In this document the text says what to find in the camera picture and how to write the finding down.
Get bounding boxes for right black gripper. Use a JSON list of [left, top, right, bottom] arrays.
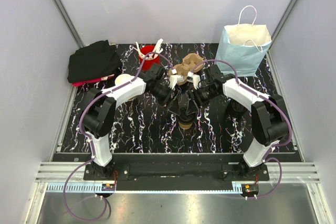
[[186, 86, 219, 116]]

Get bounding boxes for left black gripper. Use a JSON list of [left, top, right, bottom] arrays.
[[149, 84, 181, 116]]

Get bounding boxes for black plastic cup lid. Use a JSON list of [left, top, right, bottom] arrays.
[[177, 112, 196, 125]]

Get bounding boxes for brown paper cup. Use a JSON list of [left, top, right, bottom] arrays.
[[179, 122, 193, 130]]

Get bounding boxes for light blue paper bag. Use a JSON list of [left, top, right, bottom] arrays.
[[215, 5, 272, 77]]

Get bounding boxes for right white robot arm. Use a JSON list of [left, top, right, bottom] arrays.
[[185, 65, 292, 180]]

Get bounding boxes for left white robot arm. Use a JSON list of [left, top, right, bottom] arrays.
[[79, 63, 183, 180]]

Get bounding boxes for black marble pattern mat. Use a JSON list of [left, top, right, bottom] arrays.
[[52, 42, 296, 154]]

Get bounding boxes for red cup holder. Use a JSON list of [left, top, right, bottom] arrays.
[[139, 45, 160, 71]]

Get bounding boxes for stack of black cup lids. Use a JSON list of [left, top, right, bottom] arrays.
[[227, 99, 247, 118]]

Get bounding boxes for white stirrers bundle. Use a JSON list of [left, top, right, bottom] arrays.
[[135, 38, 163, 60]]

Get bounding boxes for stack of brown paper cups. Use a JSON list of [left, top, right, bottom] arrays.
[[115, 73, 133, 95]]

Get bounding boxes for black folded cloth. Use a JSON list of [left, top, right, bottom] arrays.
[[67, 40, 122, 83]]

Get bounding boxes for pink cloth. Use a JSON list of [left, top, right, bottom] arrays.
[[72, 74, 115, 87]]

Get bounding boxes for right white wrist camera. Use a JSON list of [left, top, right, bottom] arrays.
[[187, 71, 201, 90]]

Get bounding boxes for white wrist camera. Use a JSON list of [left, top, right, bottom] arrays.
[[169, 69, 186, 90], [187, 71, 201, 90]]

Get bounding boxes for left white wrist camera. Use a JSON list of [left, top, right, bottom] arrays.
[[169, 69, 186, 90]]

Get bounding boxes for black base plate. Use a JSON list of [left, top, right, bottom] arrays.
[[52, 152, 270, 191]]

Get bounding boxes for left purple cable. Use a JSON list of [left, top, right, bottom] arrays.
[[64, 52, 176, 220]]

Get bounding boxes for aluminium frame rail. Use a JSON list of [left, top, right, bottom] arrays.
[[26, 154, 335, 223]]

